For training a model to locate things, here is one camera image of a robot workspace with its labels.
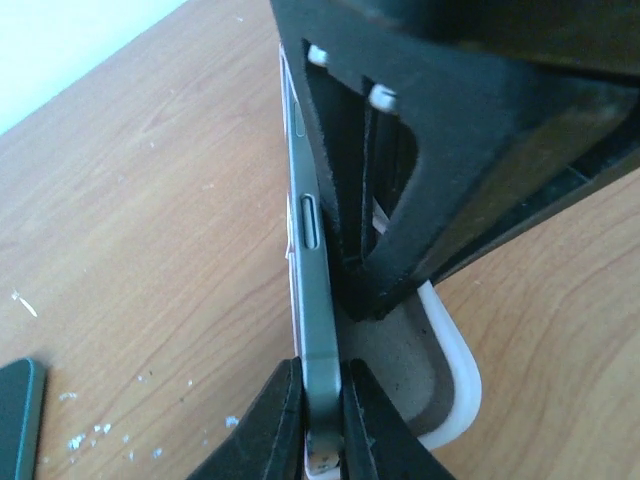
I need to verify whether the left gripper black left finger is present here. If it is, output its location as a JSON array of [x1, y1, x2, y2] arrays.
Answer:
[[189, 357, 305, 480]]

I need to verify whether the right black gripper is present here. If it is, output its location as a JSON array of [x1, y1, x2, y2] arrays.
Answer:
[[272, 1, 639, 321]]

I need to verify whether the black phone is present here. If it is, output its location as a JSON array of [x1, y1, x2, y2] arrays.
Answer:
[[1, 358, 46, 480]]

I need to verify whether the pink phone case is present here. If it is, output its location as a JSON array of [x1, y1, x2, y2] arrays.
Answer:
[[277, 44, 484, 480]]

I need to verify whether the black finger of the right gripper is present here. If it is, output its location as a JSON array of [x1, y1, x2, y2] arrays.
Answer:
[[297, 39, 370, 278]]

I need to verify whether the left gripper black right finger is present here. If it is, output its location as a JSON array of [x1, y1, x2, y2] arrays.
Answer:
[[340, 359, 453, 480]]

